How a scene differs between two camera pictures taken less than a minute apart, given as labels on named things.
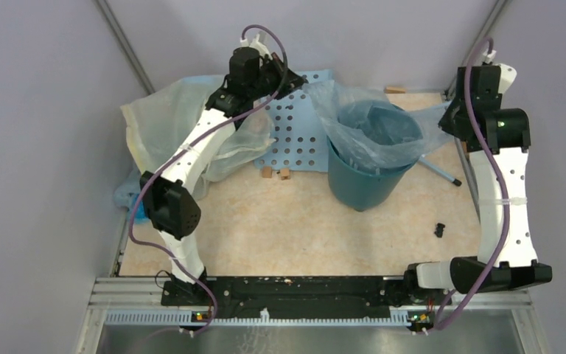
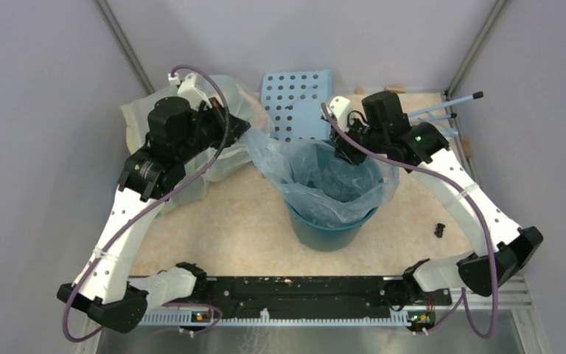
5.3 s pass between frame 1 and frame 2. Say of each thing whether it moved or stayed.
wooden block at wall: stayed
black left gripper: moved
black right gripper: moved
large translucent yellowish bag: stayed
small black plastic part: stayed
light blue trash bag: moved
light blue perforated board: stayed
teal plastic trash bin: moved
